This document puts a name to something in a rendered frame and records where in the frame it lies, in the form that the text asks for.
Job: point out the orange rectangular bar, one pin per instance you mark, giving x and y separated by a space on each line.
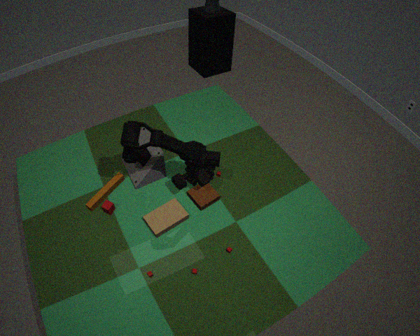
105 191

